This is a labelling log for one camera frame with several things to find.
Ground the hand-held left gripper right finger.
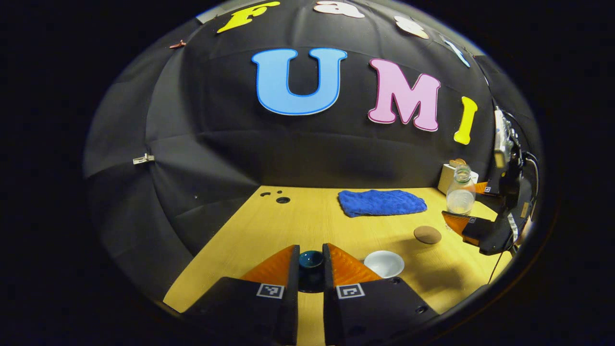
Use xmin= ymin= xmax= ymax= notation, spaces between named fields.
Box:
xmin=322 ymin=243 xmax=439 ymax=346

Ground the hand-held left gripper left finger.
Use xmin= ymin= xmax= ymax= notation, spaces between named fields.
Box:
xmin=185 ymin=244 xmax=300 ymax=346

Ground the clear plastic water bottle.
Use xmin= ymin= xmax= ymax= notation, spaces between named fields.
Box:
xmin=446 ymin=164 xmax=477 ymax=216

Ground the dark teal teacup lid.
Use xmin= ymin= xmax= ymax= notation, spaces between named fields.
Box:
xmin=299 ymin=250 xmax=324 ymax=293

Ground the round brown coaster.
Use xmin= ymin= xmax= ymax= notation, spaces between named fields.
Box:
xmin=414 ymin=225 xmax=442 ymax=245

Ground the teal teacup with white inside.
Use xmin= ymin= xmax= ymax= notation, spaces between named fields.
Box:
xmin=364 ymin=250 xmax=405 ymax=279

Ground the white toaster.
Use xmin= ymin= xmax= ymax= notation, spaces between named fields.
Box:
xmin=437 ymin=163 xmax=480 ymax=195

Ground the blue towel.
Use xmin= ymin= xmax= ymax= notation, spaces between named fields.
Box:
xmin=338 ymin=189 xmax=428 ymax=218

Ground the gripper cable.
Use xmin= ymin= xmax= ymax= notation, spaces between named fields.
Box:
xmin=488 ymin=250 xmax=511 ymax=285

